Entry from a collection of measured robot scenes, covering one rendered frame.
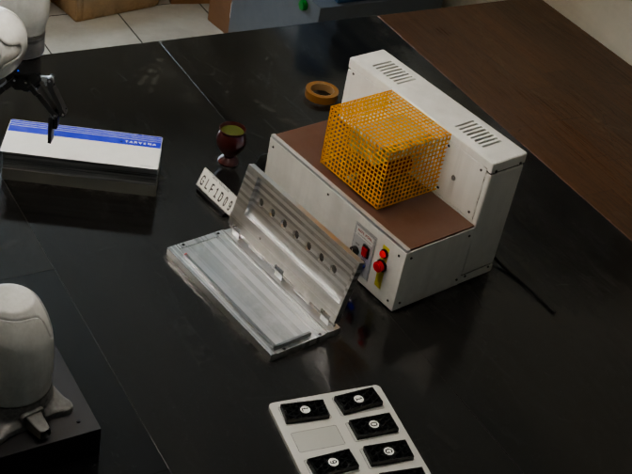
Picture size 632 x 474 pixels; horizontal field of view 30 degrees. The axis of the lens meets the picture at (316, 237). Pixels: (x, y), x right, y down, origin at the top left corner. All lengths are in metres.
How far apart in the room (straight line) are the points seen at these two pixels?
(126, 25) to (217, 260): 3.09
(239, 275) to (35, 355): 0.76
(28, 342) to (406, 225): 1.03
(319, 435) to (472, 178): 0.76
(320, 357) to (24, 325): 0.77
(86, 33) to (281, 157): 2.83
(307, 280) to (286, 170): 0.38
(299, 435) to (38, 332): 0.62
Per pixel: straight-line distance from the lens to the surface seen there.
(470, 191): 2.91
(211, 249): 2.96
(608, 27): 4.47
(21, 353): 2.28
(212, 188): 3.15
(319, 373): 2.70
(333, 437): 2.55
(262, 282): 2.88
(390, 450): 2.54
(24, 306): 2.27
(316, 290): 2.80
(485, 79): 4.02
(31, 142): 3.14
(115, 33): 5.82
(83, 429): 2.42
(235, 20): 5.33
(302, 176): 3.03
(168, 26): 5.93
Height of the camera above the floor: 2.74
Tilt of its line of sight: 36 degrees down
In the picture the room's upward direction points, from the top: 11 degrees clockwise
